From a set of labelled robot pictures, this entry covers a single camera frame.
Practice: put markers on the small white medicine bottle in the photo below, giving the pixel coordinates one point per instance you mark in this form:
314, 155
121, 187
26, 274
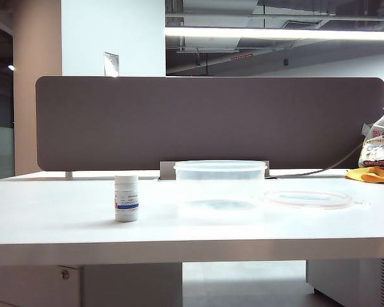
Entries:
126, 208

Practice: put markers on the clear lid with clip tabs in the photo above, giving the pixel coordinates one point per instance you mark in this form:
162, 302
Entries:
307, 197

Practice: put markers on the white cabinet with vent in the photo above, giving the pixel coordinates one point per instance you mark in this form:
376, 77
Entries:
345, 278

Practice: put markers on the ceiling air vent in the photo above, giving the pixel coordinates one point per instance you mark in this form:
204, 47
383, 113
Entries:
302, 24

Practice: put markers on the long ceiling light strip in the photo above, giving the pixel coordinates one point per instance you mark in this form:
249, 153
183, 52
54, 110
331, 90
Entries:
275, 33

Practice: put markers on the red ceiling sign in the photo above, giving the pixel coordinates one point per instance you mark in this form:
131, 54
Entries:
242, 57

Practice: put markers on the brown desk divider panel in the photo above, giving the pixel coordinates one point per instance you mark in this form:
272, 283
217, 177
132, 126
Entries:
211, 121

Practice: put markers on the printed plastic snack bag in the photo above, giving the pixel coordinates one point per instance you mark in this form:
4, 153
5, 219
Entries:
376, 144

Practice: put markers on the small black ceiling device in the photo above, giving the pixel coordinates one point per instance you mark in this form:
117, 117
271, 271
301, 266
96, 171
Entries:
286, 61

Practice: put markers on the yellow cloth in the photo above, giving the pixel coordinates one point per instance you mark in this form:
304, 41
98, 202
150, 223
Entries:
368, 176

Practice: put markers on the metal wall plate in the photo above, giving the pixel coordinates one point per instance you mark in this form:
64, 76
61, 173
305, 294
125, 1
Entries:
111, 65

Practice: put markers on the white drawer pedestal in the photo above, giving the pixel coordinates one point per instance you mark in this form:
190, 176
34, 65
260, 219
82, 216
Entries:
131, 284

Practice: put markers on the round drawer lock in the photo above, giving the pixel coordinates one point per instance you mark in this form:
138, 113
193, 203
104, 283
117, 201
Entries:
64, 274

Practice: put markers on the round clear plastic box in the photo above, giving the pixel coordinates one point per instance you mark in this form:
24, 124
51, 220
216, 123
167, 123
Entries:
192, 188

